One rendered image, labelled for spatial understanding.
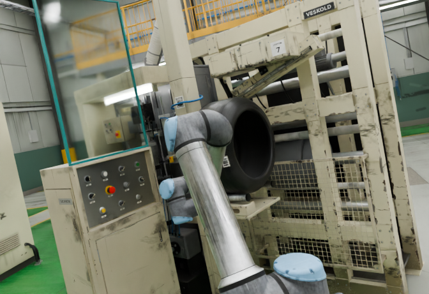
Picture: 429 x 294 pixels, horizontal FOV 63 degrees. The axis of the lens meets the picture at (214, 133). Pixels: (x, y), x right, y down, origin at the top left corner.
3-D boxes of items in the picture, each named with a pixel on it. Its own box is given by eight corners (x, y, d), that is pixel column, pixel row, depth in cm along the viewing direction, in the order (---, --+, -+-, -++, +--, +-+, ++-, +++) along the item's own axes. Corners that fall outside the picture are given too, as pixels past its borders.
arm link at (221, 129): (228, 96, 131) (211, 194, 181) (197, 104, 127) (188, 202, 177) (242, 118, 124) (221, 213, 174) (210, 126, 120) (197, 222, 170)
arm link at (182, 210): (199, 217, 164) (191, 192, 167) (175, 226, 160) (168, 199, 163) (195, 219, 173) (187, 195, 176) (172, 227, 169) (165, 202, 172)
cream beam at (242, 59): (210, 78, 240) (205, 57, 239) (232, 76, 259) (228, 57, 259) (290, 55, 201) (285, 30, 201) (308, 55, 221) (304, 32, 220)
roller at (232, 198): (201, 202, 218) (199, 195, 218) (205, 199, 222) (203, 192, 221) (248, 203, 196) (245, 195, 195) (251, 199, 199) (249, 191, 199)
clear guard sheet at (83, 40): (68, 166, 190) (29, -11, 185) (147, 146, 232) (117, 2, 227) (70, 166, 189) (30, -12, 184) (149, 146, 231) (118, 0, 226)
